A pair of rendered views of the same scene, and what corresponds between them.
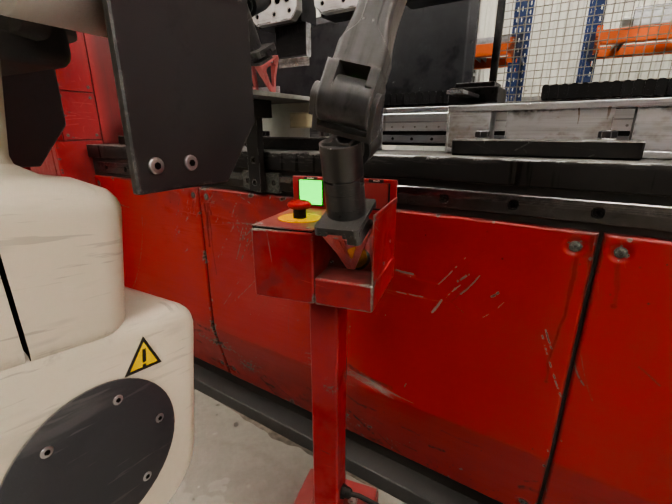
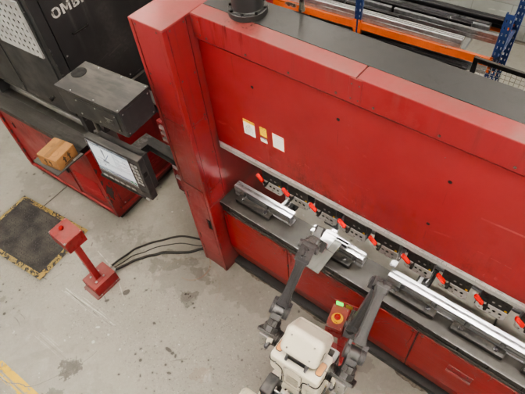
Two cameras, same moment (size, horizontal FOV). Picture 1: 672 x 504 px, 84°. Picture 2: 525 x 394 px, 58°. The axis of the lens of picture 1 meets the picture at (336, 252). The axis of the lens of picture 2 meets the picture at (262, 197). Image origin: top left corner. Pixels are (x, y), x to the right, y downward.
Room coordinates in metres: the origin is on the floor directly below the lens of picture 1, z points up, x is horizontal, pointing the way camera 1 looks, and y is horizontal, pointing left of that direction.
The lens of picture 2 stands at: (-0.61, 0.18, 3.53)
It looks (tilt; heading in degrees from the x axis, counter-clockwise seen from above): 51 degrees down; 11
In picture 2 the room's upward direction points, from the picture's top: 7 degrees counter-clockwise
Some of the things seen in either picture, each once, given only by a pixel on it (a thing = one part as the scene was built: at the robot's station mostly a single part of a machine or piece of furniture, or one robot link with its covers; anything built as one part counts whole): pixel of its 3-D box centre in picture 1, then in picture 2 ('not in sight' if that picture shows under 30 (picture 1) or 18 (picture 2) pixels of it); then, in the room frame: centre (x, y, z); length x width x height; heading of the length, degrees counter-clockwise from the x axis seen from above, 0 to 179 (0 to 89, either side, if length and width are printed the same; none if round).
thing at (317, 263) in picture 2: (255, 97); (317, 251); (0.96, 0.19, 1.00); 0.26 x 0.18 x 0.01; 147
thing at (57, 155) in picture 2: not in sight; (55, 152); (1.70, 2.20, 1.04); 0.30 x 0.26 x 0.12; 61
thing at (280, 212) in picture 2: not in sight; (264, 202); (1.38, 0.57, 0.92); 0.50 x 0.06 x 0.10; 57
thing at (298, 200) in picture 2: not in sight; (301, 193); (1.20, 0.30, 1.26); 0.15 x 0.09 x 0.17; 57
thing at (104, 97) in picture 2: not in sight; (123, 139); (1.38, 1.41, 1.53); 0.51 x 0.25 x 0.85; 63
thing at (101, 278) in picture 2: not in sight; (83, 258); (1.15, 2.03, 0.41); 0.25 x 0.20 x 0.83; 147
